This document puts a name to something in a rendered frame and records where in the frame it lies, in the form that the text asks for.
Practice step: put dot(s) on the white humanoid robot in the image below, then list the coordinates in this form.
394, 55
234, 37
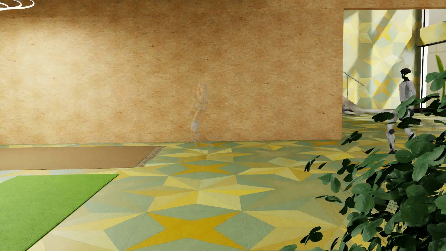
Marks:
406, 90

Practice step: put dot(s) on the green rug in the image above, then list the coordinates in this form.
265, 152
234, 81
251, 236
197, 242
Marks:
38, 204

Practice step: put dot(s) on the green leafy plant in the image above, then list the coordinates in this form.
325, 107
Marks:
407, 195

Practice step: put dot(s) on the brown woven rug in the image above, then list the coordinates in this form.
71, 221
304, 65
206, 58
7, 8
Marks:
76, 157

